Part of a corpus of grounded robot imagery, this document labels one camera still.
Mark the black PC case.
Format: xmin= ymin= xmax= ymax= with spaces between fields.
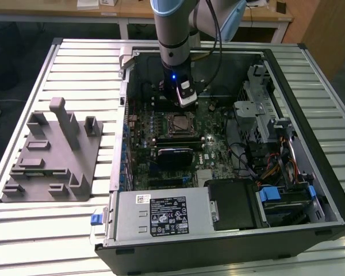
xmin=94 ymin=43 xmax=345 ymax=276

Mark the CPU socket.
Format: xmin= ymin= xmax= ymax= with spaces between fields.
xmin=167 ymin=112 xmax=198 ymax=137

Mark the grey case handle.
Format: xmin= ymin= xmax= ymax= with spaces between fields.
xmin=118 ymin=47 xmax=139 ymax=71

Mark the green motherboard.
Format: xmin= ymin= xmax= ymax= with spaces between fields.
xmin=122 ymin=97 xmax=250 ymax=193

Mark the wooden desk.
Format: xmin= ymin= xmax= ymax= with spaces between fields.
xmin=0 ymin=0 xmax=294 ymax=44

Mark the black robot tool cable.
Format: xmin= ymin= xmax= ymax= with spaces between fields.
xmin=189 ymin=0 xmax=224 ymax=93

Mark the wooden cabinet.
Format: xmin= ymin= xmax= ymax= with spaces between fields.
xmin=283 ymin=0 xmax=345 ymax=80

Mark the metal socket cover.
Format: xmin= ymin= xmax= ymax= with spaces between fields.
xmin=168 ymin=112 xmax=197 ymax=137

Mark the black graphics card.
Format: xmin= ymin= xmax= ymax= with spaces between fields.
xmin=156 ymin=147 xmax=195 ymax=168

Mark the small silver heatsink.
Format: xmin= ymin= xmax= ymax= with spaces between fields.
xmin=197 ymin=169 xmax=214 ymax=181

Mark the silver CPU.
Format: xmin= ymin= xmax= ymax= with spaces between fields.
xmin=174 ymin=116 xmax=192 ymax=132

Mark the grey parts rack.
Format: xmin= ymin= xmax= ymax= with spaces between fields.
xmin=1 ymin=97 xmax=104 ymax=204

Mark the silver power supply unit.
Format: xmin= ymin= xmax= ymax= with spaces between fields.
xmin=114 ymin=188 xmax=219 ymax=242

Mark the hard disk in blue carrier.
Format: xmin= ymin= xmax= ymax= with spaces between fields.
xmin=255 ymin=186 xmax=319 ymax=228

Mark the black plastic shroud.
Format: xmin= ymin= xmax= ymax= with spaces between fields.
xmin=204 ymin=178 xmax=264 ymax=232

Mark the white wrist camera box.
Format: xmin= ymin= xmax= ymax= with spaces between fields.
xmin=175 ymin=74 xmax=198 ymax=109

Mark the coloured wire bundle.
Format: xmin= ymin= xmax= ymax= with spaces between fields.
xmin=258 ymin=137 xmax=301 ymax=186

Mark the silver metal drive cage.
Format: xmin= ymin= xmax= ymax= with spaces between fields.
xmin=232 ymin=64 xmax=291 ymax=144

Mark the black RAM slot bank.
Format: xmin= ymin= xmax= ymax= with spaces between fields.
xmin=156 ymin=136 xmax=204 ymax=150
xmin=150 ymin=96 xmax=199 ymax=112

